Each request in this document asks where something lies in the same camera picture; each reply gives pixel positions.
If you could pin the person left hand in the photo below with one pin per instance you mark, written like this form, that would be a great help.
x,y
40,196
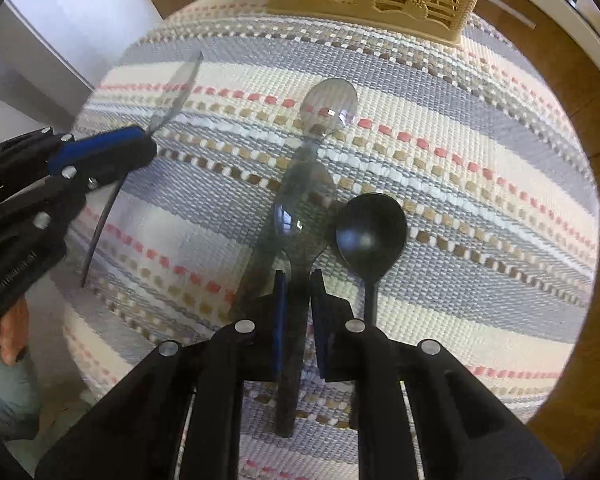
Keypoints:
x,y
14,332

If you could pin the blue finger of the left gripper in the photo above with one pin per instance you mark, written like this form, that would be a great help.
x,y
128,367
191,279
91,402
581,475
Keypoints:
x,y
36,146
105,158

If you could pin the white fridge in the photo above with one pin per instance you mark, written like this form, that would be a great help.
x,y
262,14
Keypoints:
x,y
53,53

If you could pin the striped woven table mat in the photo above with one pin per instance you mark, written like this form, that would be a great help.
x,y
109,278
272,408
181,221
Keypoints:
x,y
109,330

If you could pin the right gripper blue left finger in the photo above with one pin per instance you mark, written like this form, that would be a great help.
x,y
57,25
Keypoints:
x,y
175,415

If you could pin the black plastic spoon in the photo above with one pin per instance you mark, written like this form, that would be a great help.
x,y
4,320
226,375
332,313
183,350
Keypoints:
x,y
371,232

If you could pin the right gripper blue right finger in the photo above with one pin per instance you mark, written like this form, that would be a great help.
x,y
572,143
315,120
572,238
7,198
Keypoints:
x,y
421,413

